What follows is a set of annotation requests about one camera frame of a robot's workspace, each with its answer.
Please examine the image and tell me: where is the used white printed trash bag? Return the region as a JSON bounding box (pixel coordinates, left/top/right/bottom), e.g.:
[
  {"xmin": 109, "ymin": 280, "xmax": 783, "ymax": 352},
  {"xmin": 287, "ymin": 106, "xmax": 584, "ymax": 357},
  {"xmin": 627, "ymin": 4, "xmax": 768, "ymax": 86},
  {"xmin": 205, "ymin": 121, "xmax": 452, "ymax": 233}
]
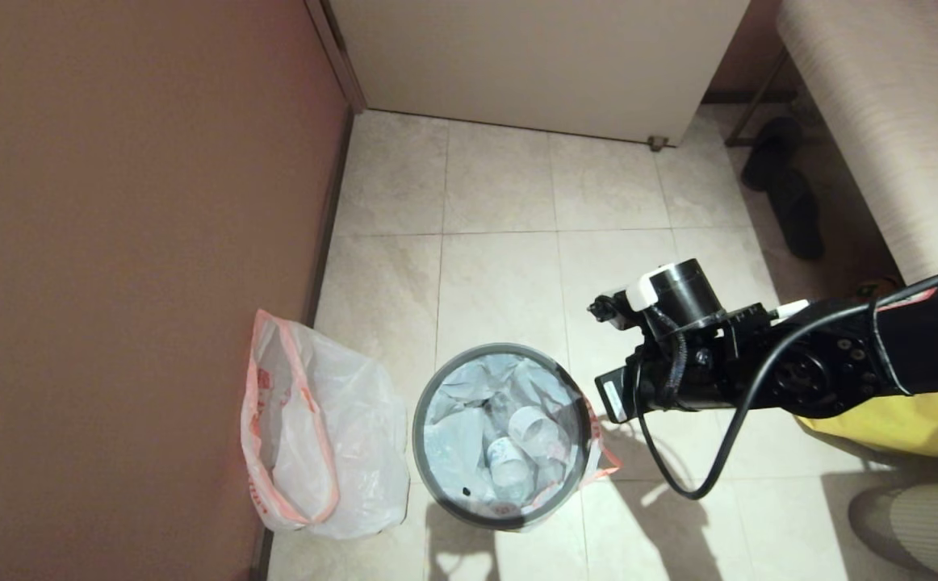
[{"xmin": 423, "ymin": 353, "xmax": 622, "ymax": 519}]

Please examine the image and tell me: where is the grey bin rim ring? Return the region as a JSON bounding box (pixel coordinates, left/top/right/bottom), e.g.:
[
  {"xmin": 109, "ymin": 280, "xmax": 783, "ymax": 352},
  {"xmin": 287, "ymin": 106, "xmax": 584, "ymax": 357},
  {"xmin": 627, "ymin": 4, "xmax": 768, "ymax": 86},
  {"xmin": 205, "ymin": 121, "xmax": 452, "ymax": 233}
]
[{"xmin": 412, "ymin": 344, "xmax": 593, "ymax": 532}]

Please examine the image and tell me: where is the yellow fabric bag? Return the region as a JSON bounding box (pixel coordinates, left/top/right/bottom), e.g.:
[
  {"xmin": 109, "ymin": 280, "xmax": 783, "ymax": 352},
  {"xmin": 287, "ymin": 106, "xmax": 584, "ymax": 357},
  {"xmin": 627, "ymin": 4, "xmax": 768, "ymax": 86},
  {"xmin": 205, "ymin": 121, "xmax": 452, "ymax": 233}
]
[{"xmin": 796, "ymin": 387, "xmax": 938, "ymax": 458}]

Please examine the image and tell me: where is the white plastic bag orange trim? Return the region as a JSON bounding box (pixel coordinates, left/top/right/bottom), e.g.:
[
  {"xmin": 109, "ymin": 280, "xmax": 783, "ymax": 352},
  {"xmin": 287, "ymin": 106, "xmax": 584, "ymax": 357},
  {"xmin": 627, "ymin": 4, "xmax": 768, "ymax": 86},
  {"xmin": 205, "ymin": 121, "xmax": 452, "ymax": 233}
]
[{"xmin": 241, "ymin": 310, "xmax": 412, "ymax": 540}]

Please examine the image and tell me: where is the black slipper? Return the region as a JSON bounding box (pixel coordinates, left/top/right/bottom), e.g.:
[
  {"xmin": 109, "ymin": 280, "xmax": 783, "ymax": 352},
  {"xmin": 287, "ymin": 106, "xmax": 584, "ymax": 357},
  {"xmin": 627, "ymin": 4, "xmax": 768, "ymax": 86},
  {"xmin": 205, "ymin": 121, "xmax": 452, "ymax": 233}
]
[
  {"xmin": 741, "ymin": 117, "xmax": 802, "ymax": 193},
  {"xmin": 768, "ymin": 173, "xmax": 825, "ymax": 261}
]

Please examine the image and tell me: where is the grey ribbed cylinder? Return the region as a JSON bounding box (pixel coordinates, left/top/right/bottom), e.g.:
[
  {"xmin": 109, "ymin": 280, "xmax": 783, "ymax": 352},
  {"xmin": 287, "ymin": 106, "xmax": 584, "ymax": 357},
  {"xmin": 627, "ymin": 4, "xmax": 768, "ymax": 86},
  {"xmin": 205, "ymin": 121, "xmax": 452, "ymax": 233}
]
[{"xmin": 847, "ymin": 482, "xmax": 938, "ymax": 581}]

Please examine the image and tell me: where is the dark metal bench leg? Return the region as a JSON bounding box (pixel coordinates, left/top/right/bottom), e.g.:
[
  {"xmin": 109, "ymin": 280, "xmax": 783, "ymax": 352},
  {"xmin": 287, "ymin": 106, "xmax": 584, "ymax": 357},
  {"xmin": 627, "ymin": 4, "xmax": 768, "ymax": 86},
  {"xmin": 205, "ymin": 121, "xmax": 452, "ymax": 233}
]
[{"xmin": 723, "ymin": 50, "xmax": 789, "ymax": 148}]

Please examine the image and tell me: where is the wood grain bench top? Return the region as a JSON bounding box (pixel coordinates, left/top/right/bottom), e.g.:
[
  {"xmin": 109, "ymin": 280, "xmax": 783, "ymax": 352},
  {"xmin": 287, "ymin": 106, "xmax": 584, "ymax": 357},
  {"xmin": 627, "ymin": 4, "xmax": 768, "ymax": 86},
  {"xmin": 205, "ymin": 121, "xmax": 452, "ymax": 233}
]
[{"xmin": 777, "ymin": 0, "xmax": 938, "ymax": 285}]

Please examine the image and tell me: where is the white door panel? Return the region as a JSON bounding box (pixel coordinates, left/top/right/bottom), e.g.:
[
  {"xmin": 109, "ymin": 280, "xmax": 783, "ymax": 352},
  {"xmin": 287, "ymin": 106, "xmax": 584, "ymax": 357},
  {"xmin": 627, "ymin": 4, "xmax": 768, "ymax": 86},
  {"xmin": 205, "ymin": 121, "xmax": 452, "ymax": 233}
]
[{"xmin": 328, "ymin": 0, "xmax": 751, "ymax": 148}]

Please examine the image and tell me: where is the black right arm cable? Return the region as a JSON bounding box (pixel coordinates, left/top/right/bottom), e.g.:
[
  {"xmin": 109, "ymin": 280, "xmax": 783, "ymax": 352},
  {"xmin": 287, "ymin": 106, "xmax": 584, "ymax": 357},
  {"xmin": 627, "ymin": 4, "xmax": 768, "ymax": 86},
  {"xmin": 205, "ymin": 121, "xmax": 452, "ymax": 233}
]
[{"xmin": 634, "ymin": 260, "xmax": 938, "ymax": 501}]

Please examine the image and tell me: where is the grey door frame strip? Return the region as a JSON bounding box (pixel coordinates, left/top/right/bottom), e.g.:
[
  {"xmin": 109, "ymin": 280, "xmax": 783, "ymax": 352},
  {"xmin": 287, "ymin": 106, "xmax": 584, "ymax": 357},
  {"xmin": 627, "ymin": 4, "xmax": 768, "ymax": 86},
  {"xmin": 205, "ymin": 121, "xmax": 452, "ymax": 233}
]
[{"xmin": 304, "ymin": 0, "xmax": 367, "ymax": 114}]

